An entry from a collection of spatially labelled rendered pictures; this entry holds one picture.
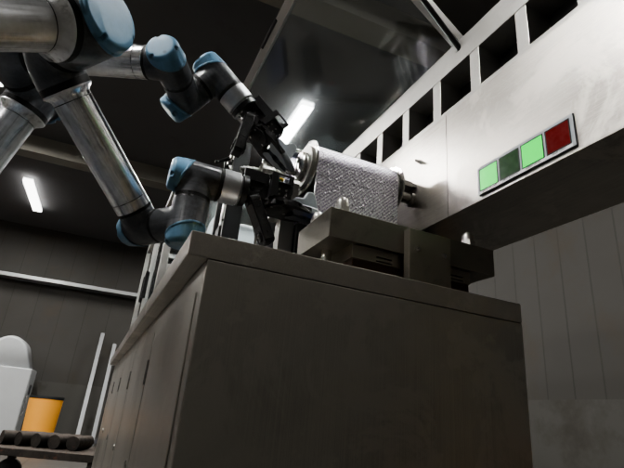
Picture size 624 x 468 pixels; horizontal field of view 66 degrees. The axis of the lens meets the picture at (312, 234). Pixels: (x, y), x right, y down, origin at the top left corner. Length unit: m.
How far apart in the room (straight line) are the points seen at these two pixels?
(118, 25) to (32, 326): 8.83
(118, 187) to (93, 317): 8.55
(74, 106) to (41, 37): 0.20
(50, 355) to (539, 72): 9.02
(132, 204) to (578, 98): 0.90
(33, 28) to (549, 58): 0.94
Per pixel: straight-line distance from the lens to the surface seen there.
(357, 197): 1.20
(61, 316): 9.59
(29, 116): 1.40
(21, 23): 0.86
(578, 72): 1.08
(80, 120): 1.04
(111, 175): 1.05
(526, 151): 1.07
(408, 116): 1.55
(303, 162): 1.20
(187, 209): 0.99
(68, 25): 0.89
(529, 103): 1.13
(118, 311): 9.58
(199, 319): 0.71
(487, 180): 1.13
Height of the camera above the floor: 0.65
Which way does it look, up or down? 21 degrees up
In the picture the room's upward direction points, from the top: 5 degrees clockwise
